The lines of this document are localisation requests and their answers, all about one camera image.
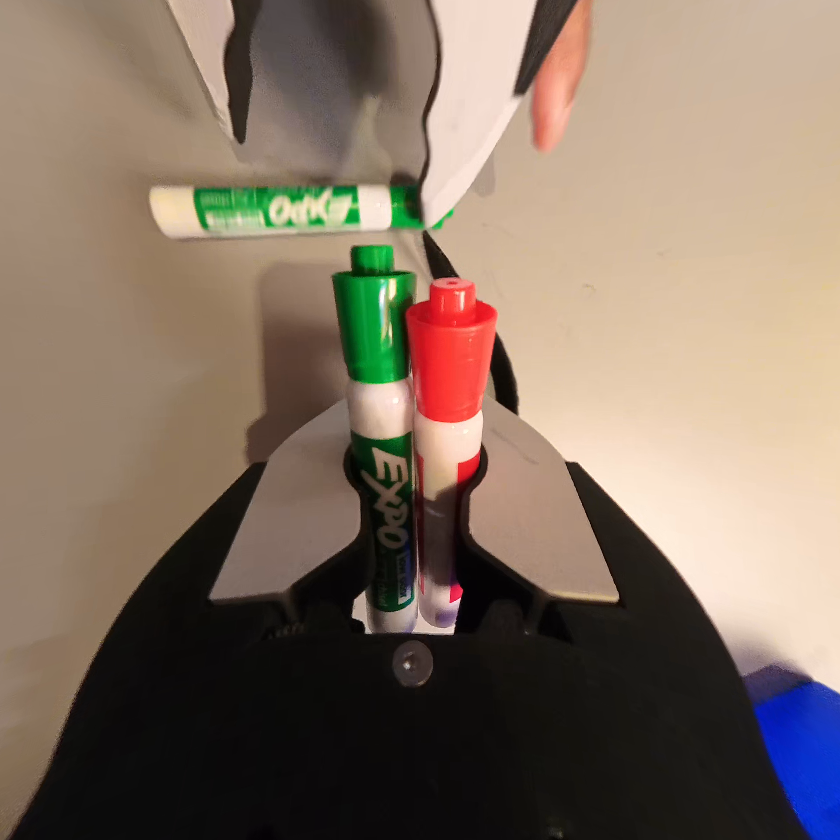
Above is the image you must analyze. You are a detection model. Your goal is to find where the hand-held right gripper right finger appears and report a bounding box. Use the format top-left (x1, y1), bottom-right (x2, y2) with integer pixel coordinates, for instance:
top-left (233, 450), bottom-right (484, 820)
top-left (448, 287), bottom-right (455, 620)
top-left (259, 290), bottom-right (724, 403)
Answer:
top-left (460, 401), bottom-right (622, 628)

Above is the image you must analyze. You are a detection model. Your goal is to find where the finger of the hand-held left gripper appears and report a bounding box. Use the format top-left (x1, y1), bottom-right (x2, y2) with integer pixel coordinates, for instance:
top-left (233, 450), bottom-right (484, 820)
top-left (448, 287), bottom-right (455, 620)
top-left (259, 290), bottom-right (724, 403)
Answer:
top-left (164, 0), bottom-right (258, 145)
top-left (416, 0), bottom-right (547, 228)

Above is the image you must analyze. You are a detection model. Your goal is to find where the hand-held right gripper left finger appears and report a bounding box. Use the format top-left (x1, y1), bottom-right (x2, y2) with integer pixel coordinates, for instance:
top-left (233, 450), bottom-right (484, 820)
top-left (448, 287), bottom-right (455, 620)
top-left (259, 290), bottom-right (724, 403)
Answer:
top-left (208, 407), bottom-right (374, 618)

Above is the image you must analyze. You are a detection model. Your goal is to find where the thin black strap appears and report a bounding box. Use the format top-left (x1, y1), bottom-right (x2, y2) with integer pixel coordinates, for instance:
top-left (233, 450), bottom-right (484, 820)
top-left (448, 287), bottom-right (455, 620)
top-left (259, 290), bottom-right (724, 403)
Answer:
top-left (420, 230), bottom-right (523, 416)

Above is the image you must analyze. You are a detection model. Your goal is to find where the green dry erase marker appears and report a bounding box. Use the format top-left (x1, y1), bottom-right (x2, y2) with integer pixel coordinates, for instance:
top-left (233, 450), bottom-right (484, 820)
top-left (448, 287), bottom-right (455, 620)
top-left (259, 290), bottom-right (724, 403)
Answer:
top-left (147, 182), bottom-right (459, 242)
top-left (330, 243), bottom-right (422, 635)

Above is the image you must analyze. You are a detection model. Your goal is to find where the red dry erase marker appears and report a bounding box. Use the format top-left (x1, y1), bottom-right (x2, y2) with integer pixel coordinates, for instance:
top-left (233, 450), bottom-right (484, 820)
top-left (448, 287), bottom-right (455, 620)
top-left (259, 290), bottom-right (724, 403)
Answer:
top-left (403, 275), bottom-right (501, 630)

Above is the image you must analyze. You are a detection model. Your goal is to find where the blue plastic bin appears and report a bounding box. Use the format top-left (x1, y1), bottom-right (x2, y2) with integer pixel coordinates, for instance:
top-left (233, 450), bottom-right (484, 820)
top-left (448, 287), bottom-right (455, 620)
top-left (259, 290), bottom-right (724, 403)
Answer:
top-left (741, 665), bottom-right (840, 840)

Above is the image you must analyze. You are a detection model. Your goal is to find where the person's left hand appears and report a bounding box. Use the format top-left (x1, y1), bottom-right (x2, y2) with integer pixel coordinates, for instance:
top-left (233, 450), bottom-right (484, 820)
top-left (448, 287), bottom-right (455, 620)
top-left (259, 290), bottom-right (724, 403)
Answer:
top-left (529, 0), bottom-right (595, 152)

